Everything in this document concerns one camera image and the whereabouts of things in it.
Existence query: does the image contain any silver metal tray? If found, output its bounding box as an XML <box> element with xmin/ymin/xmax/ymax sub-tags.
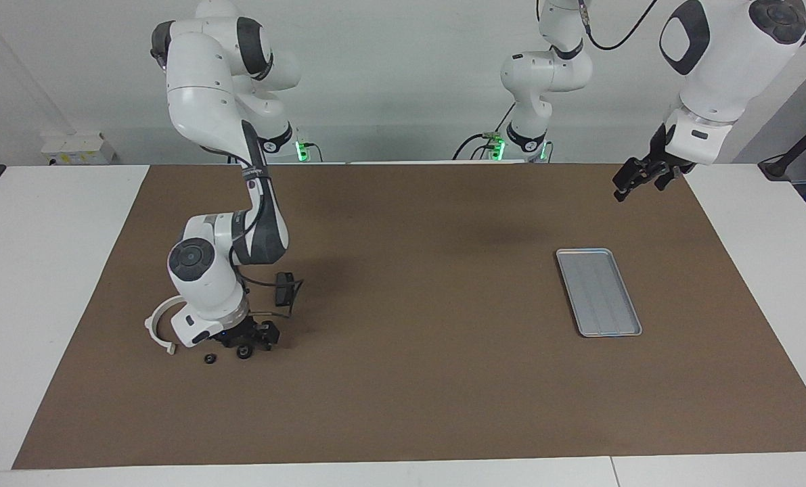
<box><xmin>556</xmin><ymin>248</ymin><xmax>643</xmax><ymax>338</ymax></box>

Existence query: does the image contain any black stand pole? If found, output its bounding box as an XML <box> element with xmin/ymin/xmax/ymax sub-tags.
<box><xmin>758</xmin><ymin>108</ymin><xmax>806</xmax><ymax>181</ymax></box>

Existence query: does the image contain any brown table mat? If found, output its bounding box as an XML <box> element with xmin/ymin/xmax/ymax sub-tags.
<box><xmin>12</xmin><ymin>162</ymin><xmax>806</xmax><ymax>469</ymax></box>

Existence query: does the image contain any white power strip box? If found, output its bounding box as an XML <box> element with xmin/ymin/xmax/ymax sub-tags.
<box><xmin>41</xmin><ymin>131</ymin><xmax>116</xmax><ymax>166</ymax></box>

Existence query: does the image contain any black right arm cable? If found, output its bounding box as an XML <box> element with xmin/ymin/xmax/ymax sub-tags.
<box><xmin>200</xmin><ymin>144</ymin><xmax>304</xmax><ymax>319</ymax></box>

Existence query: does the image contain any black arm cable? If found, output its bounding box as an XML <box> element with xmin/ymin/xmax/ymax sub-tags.
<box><xmin>577</xmin><ymin>0</ymin><xmax>661</xmax><ymax>51</ymax></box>
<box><xmin>200</xmin><ymin>144</ymin><xmax>304</xmax><ymax>319</ymax></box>

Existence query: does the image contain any white curved plastic bracket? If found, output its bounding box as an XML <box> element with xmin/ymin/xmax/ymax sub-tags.
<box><xmin>144</xmin><ymin>296</ymin><xmax>187</xmax><ymax>356</ymax></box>

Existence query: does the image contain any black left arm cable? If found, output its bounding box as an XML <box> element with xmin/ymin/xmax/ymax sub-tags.
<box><xmin>577</xmin><ymin>0</ymin><xmax>661</xmax><ymax>51</ymax></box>

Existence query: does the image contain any black left base cable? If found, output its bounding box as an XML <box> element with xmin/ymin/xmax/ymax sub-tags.
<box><xmin>452</xmin><ymin>101</ymin><xmax>516</xmax><ymax>161</ymax></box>

